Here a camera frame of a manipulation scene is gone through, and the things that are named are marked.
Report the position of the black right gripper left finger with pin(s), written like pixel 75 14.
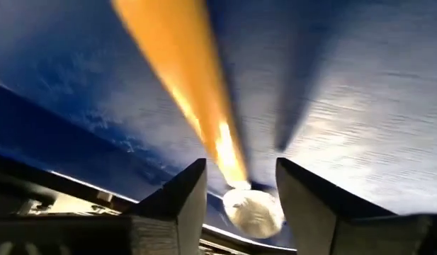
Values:
pixel 168 219

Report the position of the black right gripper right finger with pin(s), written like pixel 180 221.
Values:
pixel 321 219

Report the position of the blue plastic tray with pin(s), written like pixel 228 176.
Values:
pixel 62 53

